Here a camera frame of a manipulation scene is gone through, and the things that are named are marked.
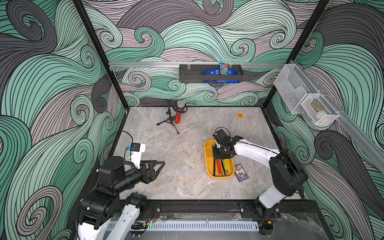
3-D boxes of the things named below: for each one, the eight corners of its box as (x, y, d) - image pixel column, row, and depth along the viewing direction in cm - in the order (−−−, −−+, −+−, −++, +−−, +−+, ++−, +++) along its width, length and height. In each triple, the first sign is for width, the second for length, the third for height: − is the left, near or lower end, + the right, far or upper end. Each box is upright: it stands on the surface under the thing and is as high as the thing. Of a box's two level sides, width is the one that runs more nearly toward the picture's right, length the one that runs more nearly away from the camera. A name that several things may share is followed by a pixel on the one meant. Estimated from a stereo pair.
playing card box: (238, 181, 84) (240, 180, 83) (231, 167, 90) (232, 165, 88) (247, 179, 85) (248, 177, 84) (239, 164, 91) (240, 163, 89)
